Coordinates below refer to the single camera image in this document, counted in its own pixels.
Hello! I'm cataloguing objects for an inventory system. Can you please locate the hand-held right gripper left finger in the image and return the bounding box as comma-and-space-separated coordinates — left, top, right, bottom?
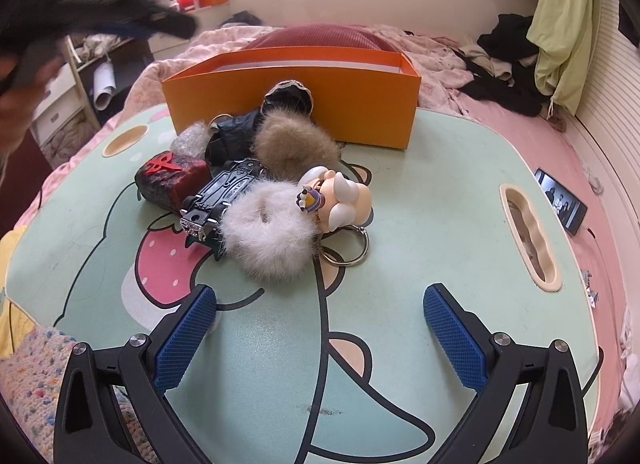
52, 284, 218, 464

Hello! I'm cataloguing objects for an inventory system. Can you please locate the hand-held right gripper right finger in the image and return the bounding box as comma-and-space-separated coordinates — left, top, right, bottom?
422, 282, 590, 464

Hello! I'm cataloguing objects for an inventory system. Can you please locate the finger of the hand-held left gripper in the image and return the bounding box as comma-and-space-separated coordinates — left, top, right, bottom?
60, 0, 197, 40

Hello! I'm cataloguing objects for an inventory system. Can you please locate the white fur scrunchie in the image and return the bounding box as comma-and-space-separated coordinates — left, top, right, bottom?
220, 179, 326, 285

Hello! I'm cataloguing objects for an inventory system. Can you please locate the white bubble wrap ball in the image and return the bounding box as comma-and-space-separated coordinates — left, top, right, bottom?
170, 121, 211, 159

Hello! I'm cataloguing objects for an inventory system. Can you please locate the green toy car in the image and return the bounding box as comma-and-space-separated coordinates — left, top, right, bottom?
179, 158, 266, 262

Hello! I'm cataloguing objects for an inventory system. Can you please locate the dark block with red mark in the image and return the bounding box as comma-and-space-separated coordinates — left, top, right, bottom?
134, 151, 213, 212

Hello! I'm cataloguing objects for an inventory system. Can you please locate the black pouch with ring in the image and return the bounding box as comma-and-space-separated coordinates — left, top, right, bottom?
205, 111, 263, 167

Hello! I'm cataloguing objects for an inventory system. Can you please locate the doll figure keychain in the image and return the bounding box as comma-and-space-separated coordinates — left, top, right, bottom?
297, 166, 375, 267

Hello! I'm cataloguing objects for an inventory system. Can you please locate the black lace hair accessory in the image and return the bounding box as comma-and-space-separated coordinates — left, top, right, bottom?
262, 80, 316, 119

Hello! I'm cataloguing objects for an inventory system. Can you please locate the beige fur scrunchie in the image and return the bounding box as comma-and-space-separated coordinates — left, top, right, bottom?
250, 111, 343, 182

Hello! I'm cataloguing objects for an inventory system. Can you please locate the orange cardboard box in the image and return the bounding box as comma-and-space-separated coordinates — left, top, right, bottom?
161, 44, 423, 151

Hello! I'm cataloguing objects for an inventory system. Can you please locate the green cartoon desktop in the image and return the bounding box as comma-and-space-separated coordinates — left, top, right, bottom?
2, 104, 606, 464

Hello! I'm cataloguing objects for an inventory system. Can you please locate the person's left hand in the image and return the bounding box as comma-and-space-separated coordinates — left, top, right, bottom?
0, 56, 63, 159

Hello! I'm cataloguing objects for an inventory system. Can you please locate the white plastic bag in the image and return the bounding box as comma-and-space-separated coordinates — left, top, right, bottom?
82, 34, 121, 59

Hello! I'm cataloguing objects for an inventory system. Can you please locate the white drawer cabinet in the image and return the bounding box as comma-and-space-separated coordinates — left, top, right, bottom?
150, 34, 198, 62

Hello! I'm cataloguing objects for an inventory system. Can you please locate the white paper roll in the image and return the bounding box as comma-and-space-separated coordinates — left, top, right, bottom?
92, 61, 121, 112

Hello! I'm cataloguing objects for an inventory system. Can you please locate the white desk with shelves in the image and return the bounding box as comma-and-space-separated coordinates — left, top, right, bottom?
27, 34, 156, 157

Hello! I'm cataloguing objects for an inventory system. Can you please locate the dark grey bag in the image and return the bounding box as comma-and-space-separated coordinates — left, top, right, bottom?
220, 11, 266, 29

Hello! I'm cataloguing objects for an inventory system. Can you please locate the silver foil wrapper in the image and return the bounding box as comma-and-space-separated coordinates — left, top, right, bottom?
582, 269, 601, 307

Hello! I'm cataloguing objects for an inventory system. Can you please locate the multicolour crochet blanket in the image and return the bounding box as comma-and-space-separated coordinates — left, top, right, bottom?
0, 326, 166, 464

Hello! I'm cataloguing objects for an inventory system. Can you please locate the black smartphone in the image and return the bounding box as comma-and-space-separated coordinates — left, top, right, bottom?
534, 168, 588, 235

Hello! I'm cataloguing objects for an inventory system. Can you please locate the pink bed sheet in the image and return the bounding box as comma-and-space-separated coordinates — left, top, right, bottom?
15, 78, 640, 425

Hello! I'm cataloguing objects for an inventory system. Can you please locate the black clothes pile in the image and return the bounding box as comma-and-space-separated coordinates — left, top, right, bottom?
460, 14, 551, 117

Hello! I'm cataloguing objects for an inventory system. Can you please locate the white slatted headboard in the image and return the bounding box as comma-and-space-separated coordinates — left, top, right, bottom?
570, 0, 640, 255

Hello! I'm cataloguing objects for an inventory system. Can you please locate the beige garment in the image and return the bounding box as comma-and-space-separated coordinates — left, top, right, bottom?
457, 44, 516, 87

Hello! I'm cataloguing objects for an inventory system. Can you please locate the pink floral quilt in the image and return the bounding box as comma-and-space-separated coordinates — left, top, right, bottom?
100, 22, 501, 129

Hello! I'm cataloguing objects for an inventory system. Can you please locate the light green hanging cloth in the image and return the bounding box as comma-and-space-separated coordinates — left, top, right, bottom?
527, 0, 608, 117

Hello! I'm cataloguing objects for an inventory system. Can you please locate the black cable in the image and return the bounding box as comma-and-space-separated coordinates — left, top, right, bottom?
580, 334, 606, 395

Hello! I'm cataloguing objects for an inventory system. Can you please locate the red corduroy pillow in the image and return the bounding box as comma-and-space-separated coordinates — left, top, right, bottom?
240, 24, 401, 57

